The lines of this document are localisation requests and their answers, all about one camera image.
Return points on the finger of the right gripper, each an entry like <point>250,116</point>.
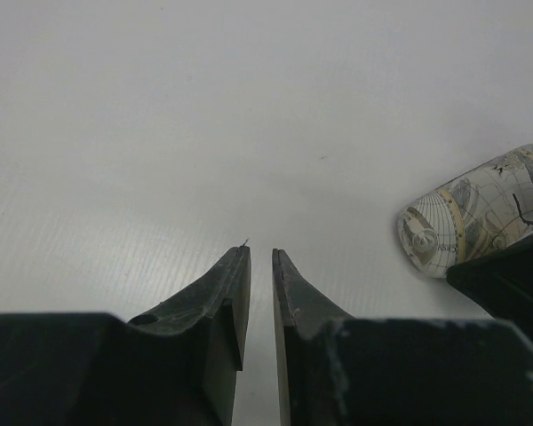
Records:
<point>500,283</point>

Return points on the map print glasses case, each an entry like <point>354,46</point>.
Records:
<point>485,210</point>

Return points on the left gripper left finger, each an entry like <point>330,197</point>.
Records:
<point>175,364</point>

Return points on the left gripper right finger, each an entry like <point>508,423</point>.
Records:
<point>336,369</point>

